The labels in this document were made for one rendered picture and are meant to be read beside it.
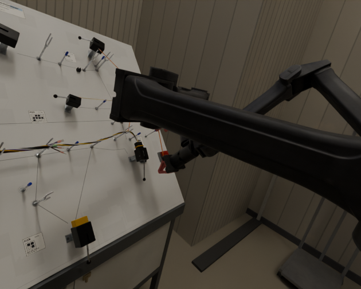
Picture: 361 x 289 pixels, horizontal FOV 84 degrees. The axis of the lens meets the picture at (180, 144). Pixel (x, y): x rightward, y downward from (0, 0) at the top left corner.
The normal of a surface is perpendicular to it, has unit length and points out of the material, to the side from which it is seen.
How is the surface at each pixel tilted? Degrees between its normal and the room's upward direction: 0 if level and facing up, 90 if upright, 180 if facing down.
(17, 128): 50
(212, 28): 90
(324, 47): 90
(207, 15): 90
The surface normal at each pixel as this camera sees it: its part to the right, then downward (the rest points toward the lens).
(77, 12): 0.69, 0.35
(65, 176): 0.73, -0.34
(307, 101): -0.69, 0.05
